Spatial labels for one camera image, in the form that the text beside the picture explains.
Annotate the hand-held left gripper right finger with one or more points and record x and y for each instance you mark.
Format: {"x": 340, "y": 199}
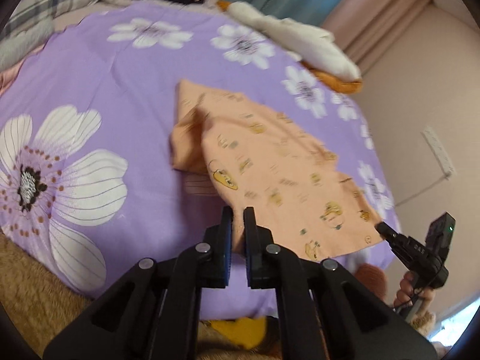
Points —
{"x": 248, "y": 255}

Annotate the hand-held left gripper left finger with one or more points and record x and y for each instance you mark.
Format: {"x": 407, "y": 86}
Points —
{"x": 226, "y": 255}

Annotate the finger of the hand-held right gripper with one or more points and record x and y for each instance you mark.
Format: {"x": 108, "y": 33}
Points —
{"x": 388, "y": 231}

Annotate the orange cartoon print garment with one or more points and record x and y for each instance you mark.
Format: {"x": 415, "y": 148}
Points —
{"x": 281, "y": 165}

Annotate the person's right hand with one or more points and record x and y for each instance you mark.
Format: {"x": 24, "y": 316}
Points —
{"x": 407, "y": 287}

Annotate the brown plush toy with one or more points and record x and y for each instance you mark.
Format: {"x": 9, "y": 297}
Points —
{"x": 371, "y": 275}

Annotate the beige plush toy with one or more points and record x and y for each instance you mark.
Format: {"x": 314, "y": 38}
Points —
{"x": 423, "y": 322}

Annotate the yellow plush toy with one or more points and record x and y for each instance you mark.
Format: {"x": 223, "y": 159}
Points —
{"x": 240, "y": 330}

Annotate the white plush toy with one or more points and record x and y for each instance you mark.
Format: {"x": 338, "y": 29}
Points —
{"x": 337, "y": 84}

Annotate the brown fluffy rug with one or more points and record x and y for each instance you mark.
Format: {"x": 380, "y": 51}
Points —
{"x": 30, "y": 288}

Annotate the purple floral blanket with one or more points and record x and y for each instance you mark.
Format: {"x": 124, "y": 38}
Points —
{"x": 112, "y": 82}

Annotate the pink curtain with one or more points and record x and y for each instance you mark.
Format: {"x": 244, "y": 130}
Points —
{"x": 382, "y": 18}

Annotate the white plush cushion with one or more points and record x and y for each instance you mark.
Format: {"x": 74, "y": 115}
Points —
{"x": 300, "y": 33}

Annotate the plaid pillow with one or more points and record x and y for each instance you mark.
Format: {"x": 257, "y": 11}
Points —
{"x": 45, "y": 0}

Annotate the white wall power strip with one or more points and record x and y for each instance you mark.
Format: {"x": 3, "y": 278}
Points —
{"x": 438, "y": 152}

